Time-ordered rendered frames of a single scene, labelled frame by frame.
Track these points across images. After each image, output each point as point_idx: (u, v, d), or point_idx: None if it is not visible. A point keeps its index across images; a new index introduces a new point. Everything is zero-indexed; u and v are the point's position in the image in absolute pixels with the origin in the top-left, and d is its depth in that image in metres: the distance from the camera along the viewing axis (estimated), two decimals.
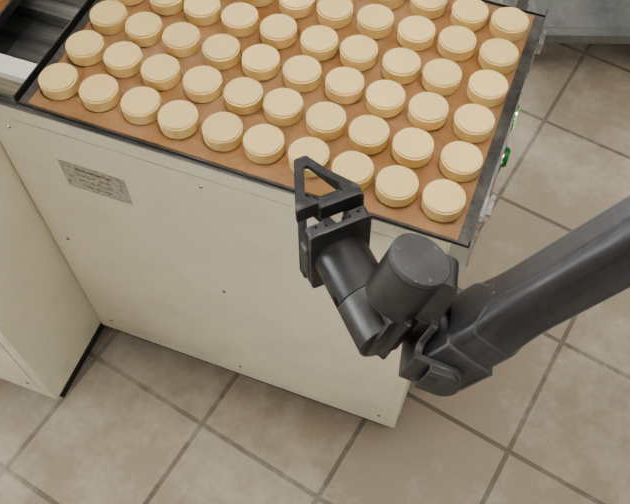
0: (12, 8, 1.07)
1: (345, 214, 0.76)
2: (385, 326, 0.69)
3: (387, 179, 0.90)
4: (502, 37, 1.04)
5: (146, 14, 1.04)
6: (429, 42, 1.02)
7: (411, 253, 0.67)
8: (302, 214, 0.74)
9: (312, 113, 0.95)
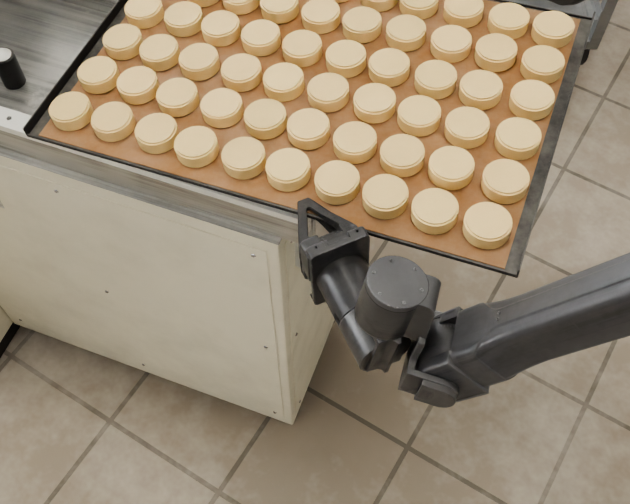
0: None
1: None
2: (376, 345, 0.72)
3: (424, 204, 0.82)
4: (546, 43, 0.95)
5: (161, 36, 0.98)
6: (465, 52, 0.94)
7: (388, 276, 0.69)
8: None
9: (340, 134, 0.88)
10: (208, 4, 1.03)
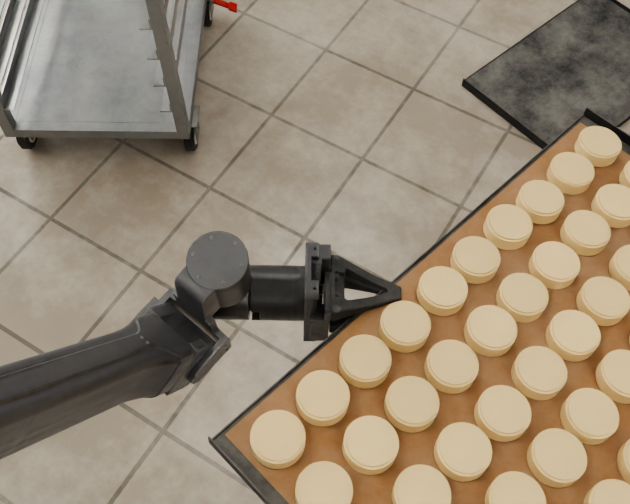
0: None
1: (323, 305, 0.79)
2: None
3: (330, 384, 0.72)
4: None
5: None
6: None
7: (225, 253, 0.70)
8: (331, 261, 0.80)
9: (462, 349, 0.74)
10: None
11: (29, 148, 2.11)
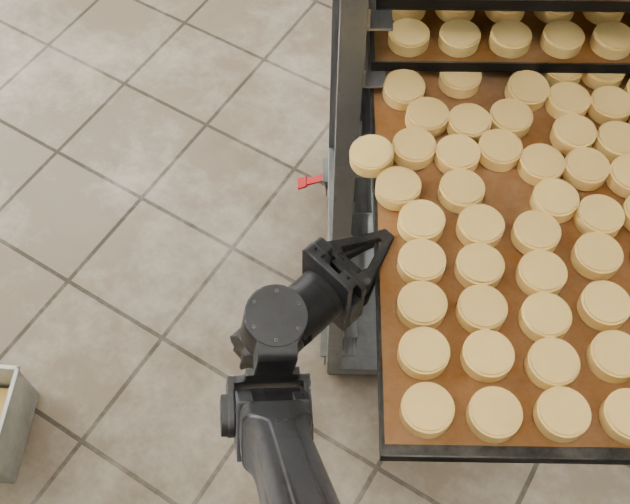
0: None
1: None
2: (237, 336, 0.73)
3: (422, 338, 0.75)
4: None
5: (516, 125, 0.88)
6: None
7: (277, 304, 0.68)
8: None
9: (479, 248, 0.80)
10: (584, 80, 0.94)
11: (336, 373, 1.81)
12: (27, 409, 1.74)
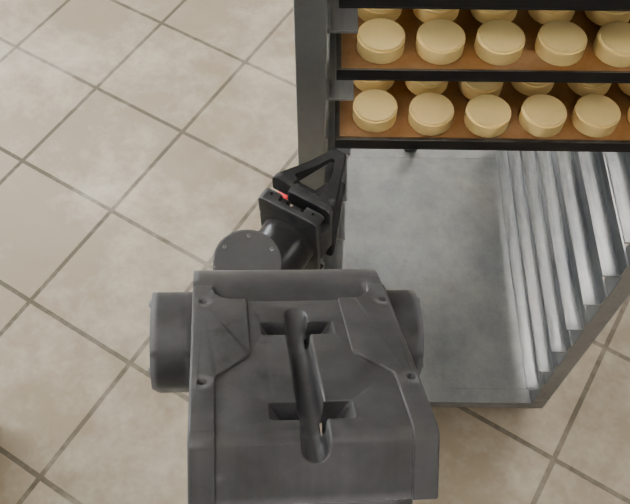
0: None
1: None
2: None
3: None
4: (628, 112, 0.87)
5: None
6: None
7: (249, 250, 0.64)
8: (327, 250, 0.79)
9: None
10: None
11: None
12: None
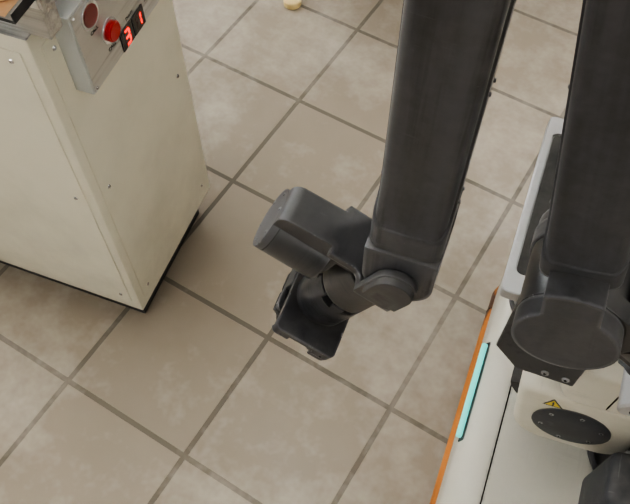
0: None
1: None
2: (339, 264, 0.64)
3: None
4: None
5: None
6: None
7: (267, 219, 0.66)
8: None
9: None
10: None
11: None
12: None
